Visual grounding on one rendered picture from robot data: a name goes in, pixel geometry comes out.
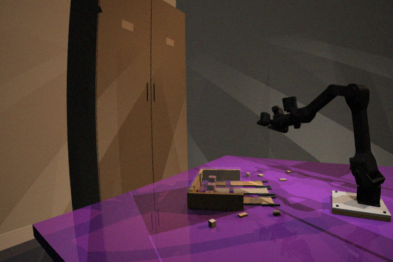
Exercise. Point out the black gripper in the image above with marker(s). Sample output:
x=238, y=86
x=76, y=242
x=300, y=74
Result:
x=276, y=124

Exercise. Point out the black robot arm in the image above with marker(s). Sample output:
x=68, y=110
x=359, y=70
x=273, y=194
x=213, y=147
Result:
x=363, y=164

